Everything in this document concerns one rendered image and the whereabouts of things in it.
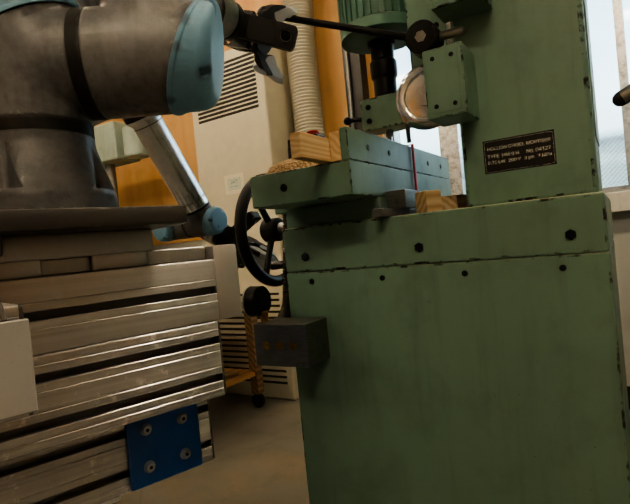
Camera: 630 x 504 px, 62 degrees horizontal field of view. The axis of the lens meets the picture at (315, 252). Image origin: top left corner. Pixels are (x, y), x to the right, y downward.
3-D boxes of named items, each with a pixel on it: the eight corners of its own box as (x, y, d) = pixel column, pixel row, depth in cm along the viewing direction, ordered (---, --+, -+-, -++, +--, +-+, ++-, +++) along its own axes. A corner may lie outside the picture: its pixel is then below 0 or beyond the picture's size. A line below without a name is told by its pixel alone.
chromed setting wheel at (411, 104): (402, 136, 104) (396, 74, 103) (465, 124, 97) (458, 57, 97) (396, 134, 101) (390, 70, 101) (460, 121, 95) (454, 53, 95)
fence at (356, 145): (444, 180, 140) (442, 159, 140) (450, 179, 139) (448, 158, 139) (341, 160, 88) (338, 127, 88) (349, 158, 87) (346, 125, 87)
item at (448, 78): (442, 127, 99) (436, 64, 99) (480, 120, 96) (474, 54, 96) (426, 119, 91) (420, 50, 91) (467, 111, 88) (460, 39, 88)
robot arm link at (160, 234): (173, 212, 141) (202, 208, 150) (146, 217, 147) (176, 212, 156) (178, 241, 142) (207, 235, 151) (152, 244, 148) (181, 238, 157)
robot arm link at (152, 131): (143, 47, 123) (237, 220, 145) (115, 60, 129) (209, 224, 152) (110, 64, 115) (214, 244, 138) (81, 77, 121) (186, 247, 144)
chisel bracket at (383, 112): (375, 142, 122) (372, 106, 122) (434, 131, 115) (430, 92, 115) (362, 138, 116) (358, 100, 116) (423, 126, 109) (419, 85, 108)
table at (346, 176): (350, 214, 155) (348, 194, 155) (452, 201, 140) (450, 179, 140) (213, 214, 103) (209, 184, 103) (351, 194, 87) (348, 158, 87)
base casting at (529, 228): (374, 257, 145) (371, 224, 144) (613, 239, 115) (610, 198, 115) (284, 273, 106) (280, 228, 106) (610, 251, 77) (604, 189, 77)
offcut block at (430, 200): (427, 212, 94) (425, 190, 94) (416, 214, 97) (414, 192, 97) (442, 211, 96) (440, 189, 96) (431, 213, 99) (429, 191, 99)
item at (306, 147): (412, 179, 130) (411, 163, 130) (420, 178, 129) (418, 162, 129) (291, 159, 82) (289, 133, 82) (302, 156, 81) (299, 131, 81)
